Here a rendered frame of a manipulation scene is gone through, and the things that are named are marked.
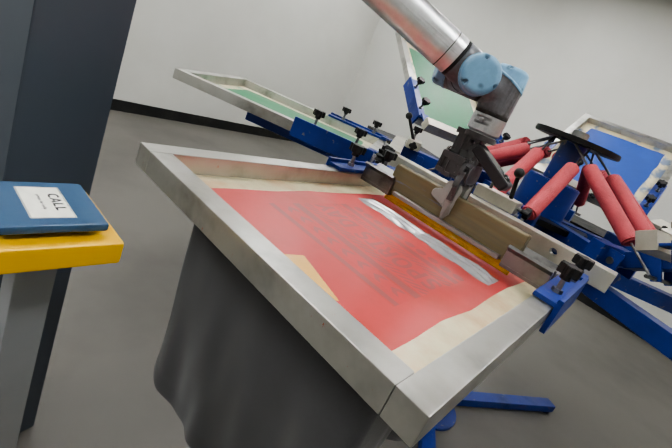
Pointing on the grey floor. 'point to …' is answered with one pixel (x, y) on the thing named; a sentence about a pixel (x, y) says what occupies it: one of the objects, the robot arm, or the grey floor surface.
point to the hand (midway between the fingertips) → (449, 215)
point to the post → (35, 305)
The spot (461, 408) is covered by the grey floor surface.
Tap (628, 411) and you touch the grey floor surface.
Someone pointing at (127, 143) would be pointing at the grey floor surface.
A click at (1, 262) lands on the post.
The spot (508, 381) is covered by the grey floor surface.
